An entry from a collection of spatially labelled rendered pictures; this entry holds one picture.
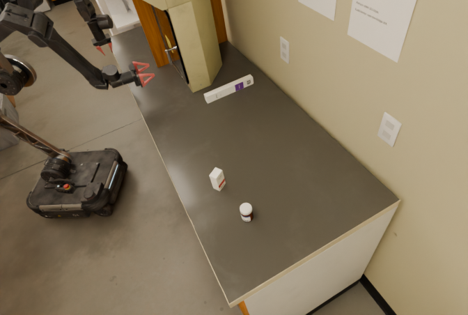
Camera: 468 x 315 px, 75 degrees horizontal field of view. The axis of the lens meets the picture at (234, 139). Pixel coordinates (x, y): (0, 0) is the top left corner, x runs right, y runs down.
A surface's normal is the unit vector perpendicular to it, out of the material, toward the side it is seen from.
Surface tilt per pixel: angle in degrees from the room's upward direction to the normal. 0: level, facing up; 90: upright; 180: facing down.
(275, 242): 0
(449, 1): 90
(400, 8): 90
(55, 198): 0
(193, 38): 90
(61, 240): 0
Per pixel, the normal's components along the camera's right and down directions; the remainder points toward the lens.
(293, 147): -0.13, -0.67
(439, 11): -0.88, 0.42
